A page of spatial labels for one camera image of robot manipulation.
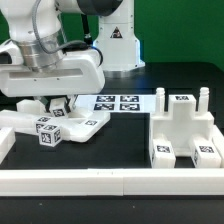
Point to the white chair seat part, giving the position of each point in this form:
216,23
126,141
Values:
185,118

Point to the white chair back long part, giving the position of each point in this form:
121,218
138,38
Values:
22,122

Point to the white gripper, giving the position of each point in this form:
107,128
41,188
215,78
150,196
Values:
77,73

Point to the white flat chair panel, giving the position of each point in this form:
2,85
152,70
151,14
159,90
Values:
81,124

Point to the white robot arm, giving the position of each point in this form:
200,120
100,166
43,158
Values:
46,62

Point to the white left rail block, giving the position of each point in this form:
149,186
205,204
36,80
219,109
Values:
7,140

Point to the white marker sheet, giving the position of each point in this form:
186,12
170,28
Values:
118,103

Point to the white right rail block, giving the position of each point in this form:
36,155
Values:
218,140

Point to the white rail block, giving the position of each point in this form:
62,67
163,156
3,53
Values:
7,140
218,140

